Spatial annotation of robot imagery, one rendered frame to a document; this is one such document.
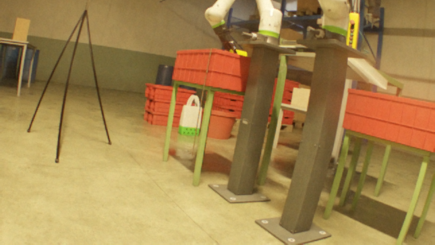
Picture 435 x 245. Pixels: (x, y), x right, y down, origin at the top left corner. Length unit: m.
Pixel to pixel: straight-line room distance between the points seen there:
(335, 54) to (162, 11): 9.11
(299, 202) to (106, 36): 8.77
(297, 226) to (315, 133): 0.45
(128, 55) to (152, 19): 1.41
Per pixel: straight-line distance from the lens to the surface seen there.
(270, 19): 1.84
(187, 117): 3.66
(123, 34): 9.77
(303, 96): 3.58
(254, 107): 1.78
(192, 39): 10.59
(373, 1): 1.63
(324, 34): 1.37
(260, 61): 1.79
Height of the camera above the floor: 0.63
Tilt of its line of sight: 5 degrees down
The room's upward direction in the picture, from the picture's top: 10 degrees clockwise
